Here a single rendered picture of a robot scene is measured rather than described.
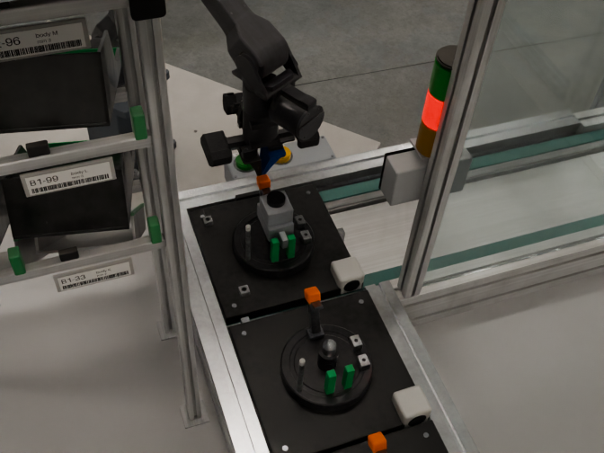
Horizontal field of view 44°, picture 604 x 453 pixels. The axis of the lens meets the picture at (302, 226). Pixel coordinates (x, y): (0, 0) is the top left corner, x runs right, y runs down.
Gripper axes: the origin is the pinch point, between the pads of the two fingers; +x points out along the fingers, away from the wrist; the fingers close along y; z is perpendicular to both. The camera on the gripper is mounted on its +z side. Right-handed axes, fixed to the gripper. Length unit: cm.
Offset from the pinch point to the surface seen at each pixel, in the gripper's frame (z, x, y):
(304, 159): 11.0, 13.4, -12.6
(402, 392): -41.9, 10.0, -8.9
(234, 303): -18.0, 12.2, 9.8
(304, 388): -36.9, 10.2, 4.6
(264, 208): -9.3, 1.0, 2.1
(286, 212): -11.1, 1.0, -0.9
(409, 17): 175, 110, -129
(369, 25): 174, 110, -108
